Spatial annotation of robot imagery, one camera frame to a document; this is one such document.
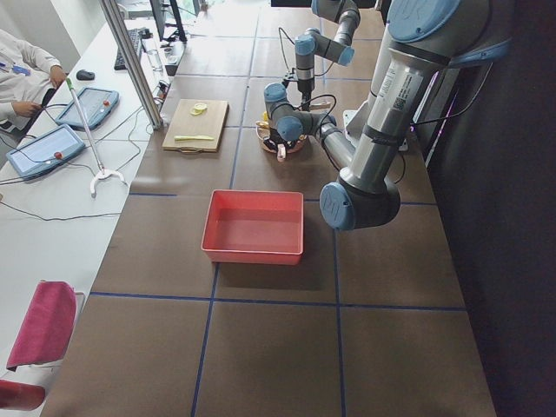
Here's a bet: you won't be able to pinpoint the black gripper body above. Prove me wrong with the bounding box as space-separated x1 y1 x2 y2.
262 129 304 150
281 69 314 109

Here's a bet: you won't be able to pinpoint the beige plastic dustpan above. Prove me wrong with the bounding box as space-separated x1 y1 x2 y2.
255 121 308 162

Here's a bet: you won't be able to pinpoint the beige hand brush black bristles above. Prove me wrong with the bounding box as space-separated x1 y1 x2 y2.
301 101 332 111

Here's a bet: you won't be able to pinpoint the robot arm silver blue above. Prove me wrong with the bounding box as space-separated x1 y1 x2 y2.
284 0 361 111
264 1 515 230

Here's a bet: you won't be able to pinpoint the pink plastic bin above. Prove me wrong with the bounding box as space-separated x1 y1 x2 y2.
202 189 304 265

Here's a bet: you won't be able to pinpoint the wooden cutting board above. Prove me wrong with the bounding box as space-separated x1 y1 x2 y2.
162 99 228 154

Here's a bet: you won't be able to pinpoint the light green plastic knife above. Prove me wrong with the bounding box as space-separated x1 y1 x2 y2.
173 135 215 142

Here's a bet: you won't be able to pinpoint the black keyboard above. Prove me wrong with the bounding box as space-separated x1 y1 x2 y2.
113 27 148 71

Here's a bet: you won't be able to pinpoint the white reacher grabber stick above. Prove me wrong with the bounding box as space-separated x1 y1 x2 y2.
65 78 127 198

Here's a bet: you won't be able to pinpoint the blue teach pendant far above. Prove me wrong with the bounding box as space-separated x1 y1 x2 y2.
55 87 120 131

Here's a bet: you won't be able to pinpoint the blue teach pendant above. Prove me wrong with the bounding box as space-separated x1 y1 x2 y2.
55 87 120 131
6 124 85 180

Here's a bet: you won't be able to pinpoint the black computer mouse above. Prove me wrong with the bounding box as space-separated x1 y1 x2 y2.
76 69 96 81

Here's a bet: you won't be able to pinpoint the blue teach pendant near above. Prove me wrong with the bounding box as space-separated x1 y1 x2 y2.
6 124 85 180

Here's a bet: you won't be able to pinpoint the person in white shirt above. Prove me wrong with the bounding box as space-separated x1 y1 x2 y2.
1 30 67 131

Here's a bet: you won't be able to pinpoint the magenta cloth on stand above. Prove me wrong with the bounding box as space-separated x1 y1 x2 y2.
6 281 77 372

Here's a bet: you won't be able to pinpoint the aluminium frame post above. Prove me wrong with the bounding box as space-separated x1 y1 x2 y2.
100 0 164 130

